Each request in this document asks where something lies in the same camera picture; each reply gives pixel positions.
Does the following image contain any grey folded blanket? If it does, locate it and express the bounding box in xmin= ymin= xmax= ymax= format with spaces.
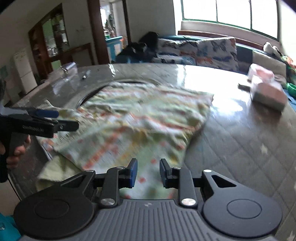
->
xmin=252 ymin=51 xmax=287 ymax=83

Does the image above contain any clear plastic bag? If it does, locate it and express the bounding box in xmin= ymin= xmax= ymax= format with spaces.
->
xmin=47 ymin=62 xmax=78 ymax=86

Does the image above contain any pink white tissue pack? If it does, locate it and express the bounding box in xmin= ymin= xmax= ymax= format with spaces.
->
xmin=238 ymin=63 xmax=287 ymax=112

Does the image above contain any white refrigerator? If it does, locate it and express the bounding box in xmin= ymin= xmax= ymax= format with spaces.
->
xmin=13 ymin=49 xmax=37 ymax=94

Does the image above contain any small pen on table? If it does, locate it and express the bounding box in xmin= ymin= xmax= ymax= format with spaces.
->
xmin=82 ymin=69 xmax=91 ymax=79

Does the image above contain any wooden cabinet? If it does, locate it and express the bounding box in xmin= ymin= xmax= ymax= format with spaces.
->
xmin=28 ymin=1 xmax=95 ymax=79

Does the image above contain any green plastic bowl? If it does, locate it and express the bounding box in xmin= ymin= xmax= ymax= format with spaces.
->
xmin=287 ymin=83 xmax=296 ymax=98

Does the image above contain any person left hand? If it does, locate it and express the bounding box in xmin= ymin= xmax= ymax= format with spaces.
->
xmin=6 ymin=135 xmax=31 ymax=170

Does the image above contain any floral patterned green garment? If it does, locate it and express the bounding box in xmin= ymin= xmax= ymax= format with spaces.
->
xmin=36 ymin=84 xmax=213 ymax=199

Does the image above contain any black clothes pile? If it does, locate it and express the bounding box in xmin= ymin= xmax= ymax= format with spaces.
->
xmin=114 ymin=32 xmax=159 ymax=63

